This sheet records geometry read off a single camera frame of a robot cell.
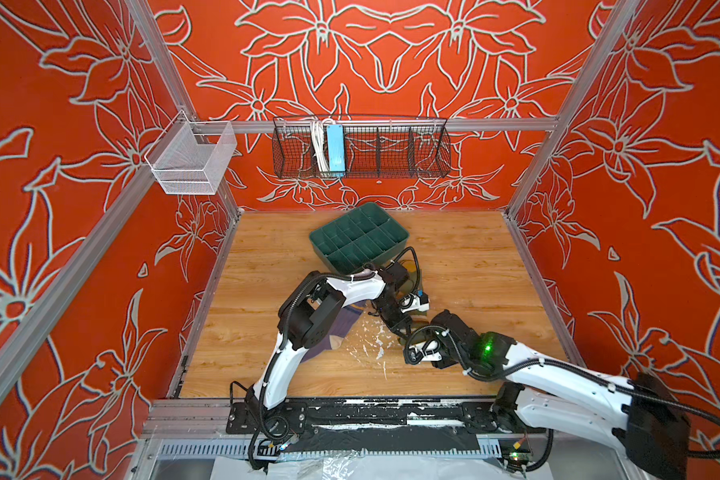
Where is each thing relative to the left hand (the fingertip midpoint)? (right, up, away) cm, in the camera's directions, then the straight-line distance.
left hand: (409, 334), depth 86 cm
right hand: (+3, +2, -4) cm, 6 cm away
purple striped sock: (-18, +4, +4) cm, 19 cm away
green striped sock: (+1, +15, -3) cm, 16 cm away
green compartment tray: (-15, +29, +17) cm, 37 cm away
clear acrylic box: (-70, +54, +6) cm, 89 cm away
